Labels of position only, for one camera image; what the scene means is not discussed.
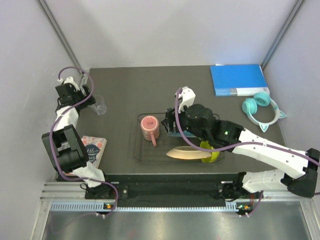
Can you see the blue clip file folder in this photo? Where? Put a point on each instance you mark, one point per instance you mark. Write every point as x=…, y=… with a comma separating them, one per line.
x=238, y=80

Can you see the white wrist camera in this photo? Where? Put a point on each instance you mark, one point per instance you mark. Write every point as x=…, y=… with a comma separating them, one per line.
x=69, y=80
x=187, y=97

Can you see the clear glass cup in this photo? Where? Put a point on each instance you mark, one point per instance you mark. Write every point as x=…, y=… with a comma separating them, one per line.
x=99, y=107

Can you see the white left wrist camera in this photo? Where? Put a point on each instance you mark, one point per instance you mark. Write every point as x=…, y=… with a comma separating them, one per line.
x=69, y=80

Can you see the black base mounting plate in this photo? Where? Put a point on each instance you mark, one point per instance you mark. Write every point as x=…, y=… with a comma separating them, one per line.
x=131, y=190

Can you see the Little Women book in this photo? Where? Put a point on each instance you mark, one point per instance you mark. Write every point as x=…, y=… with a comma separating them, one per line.
x=95, y=147

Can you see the lime green bowl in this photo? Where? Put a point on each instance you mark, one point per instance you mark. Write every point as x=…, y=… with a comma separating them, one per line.
x=213, y=155

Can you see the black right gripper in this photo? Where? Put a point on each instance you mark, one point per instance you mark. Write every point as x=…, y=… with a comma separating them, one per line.
x=168, y=122

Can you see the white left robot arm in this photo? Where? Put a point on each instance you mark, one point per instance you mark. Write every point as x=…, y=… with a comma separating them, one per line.
x=66, y=151

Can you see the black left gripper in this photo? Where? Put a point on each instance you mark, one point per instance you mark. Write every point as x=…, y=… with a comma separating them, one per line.
x=86, y=90

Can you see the pink mug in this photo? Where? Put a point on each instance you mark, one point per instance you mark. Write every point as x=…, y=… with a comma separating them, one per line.
x=150, y=128

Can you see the teal cat-ear headphones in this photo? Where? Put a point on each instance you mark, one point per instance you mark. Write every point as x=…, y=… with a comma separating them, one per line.
x=262, y=99

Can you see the beige floral plate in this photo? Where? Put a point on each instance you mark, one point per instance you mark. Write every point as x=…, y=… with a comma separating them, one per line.
x=187, y=153

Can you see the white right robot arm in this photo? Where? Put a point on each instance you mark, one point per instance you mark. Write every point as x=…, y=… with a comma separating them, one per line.
x=295, y=171

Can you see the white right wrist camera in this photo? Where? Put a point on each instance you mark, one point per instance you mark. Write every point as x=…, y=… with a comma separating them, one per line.
x=187, y=97

